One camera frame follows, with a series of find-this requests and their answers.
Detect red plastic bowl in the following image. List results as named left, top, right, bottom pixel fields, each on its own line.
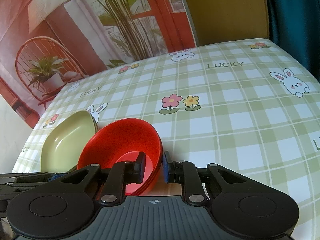
left=77, top=118, right=163, bottom=196

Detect green square plate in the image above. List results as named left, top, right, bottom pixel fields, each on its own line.
left=41, top=111, right=98, bottom=173

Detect green plaid bunny tablecloth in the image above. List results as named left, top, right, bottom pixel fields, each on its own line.
left=13, top=39, right=319, bottom=239

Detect printed room backdrop cloth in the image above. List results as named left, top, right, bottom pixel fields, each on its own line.
left=1, top=0, right=196, bottom=127

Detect wooden headboard panel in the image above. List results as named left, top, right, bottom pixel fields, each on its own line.
left=184, top=0, right=270, bottom=46

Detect teal curtain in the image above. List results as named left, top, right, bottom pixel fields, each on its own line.
left=267, top=0, right=319, bottom=80

